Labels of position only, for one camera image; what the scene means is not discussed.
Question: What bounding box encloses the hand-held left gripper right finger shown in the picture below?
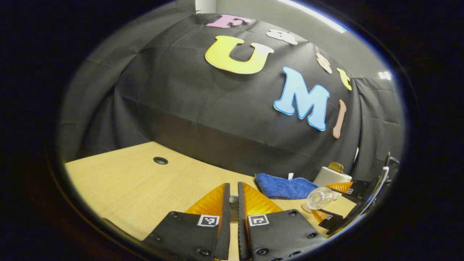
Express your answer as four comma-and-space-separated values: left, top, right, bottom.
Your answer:
237, 181, 327, 261

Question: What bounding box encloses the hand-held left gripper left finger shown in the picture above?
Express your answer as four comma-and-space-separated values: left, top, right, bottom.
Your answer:
143, 182, 231, 261

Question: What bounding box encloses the clear water bottle pink label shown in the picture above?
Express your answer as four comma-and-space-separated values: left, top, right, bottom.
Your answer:
302, 187, 336, 214

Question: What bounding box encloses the white teacup lid blue pattern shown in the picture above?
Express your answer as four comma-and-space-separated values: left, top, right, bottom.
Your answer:
229, 194, 240, 222

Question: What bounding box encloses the white toaster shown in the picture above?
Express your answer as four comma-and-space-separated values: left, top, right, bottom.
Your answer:
312, 166, 353, 187

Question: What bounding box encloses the blue folded towel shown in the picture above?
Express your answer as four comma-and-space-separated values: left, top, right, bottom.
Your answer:
255, 173, 319, 200

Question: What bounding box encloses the black backdrop cloth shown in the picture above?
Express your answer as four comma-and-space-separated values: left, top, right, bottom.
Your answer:
58, 9, 405, 182

